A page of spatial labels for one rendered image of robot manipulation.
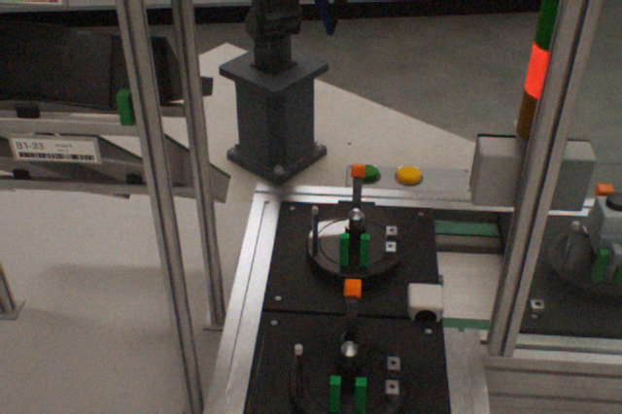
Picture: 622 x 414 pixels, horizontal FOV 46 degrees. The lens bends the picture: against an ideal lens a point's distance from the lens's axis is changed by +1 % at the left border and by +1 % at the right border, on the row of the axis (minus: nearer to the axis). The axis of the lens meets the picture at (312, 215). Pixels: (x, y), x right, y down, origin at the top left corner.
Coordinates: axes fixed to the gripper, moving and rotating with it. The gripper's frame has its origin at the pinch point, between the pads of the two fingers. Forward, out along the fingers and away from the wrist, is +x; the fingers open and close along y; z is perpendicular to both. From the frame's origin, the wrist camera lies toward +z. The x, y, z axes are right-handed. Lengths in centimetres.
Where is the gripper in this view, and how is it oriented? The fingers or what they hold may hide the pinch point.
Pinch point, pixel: (330, 11)
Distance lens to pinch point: 108.8
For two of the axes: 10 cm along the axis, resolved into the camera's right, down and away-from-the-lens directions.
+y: 10.0, 0.5, -0.6
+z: -0.8, 6.2, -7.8
